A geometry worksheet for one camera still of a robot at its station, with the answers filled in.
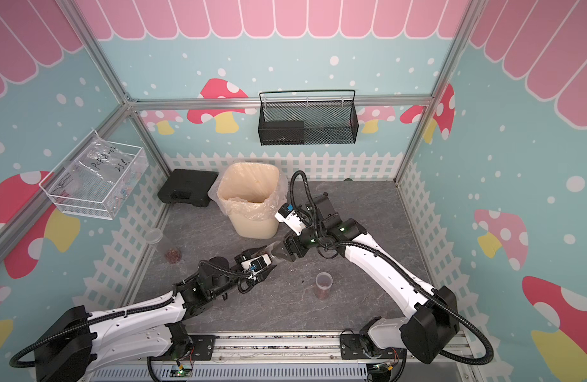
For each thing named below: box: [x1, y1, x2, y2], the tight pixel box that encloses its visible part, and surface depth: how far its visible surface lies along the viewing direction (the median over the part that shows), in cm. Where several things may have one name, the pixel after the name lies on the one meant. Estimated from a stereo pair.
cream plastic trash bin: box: [217, 161, 283, 240], surface depth 91 cm
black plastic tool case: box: [157, 168, 219, 207], surface depth 116 cm
